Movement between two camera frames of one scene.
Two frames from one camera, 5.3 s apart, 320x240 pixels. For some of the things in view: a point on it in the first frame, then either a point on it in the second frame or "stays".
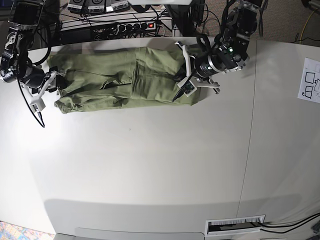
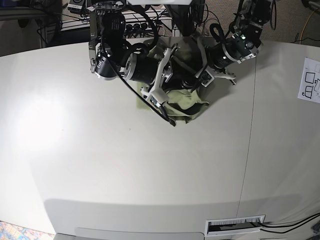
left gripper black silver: (202, 66) to (217, 59)
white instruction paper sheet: (309, 85) stays
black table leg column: (179, 14) stays
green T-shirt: (95, 79) to (181, 105)
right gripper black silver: (35, 78) to (149, 69)
